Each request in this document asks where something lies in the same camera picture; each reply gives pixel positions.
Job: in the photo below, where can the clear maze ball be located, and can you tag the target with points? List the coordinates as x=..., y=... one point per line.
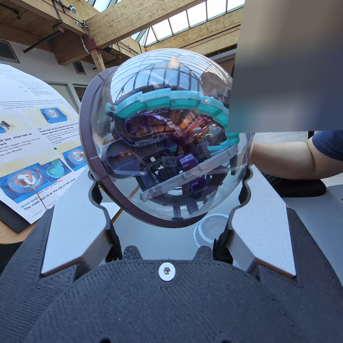
x=166, y=134

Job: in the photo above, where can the printed instruction sheet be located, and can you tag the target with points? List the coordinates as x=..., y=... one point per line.
x=32, y=128

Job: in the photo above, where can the dark blue shirt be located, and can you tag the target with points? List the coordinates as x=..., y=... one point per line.
x=329, y=144

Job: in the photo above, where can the clear plastic ball stand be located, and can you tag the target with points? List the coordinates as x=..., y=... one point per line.
x=206, y=230

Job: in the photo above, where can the small wall vent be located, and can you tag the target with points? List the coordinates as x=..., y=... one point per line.
x=79, y=67

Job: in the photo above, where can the black ceiling pipe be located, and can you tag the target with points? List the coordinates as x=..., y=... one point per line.
x=43, y=41

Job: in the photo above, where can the large wall vent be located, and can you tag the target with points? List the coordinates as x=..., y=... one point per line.
x=8, y=51

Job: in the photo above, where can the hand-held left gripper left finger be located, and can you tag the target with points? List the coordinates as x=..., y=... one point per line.
x=77, y=235

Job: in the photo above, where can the person's right forearm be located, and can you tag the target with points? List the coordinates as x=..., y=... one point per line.
x=284, y=158

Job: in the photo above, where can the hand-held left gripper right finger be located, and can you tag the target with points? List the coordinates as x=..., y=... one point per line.
x=262, y=230

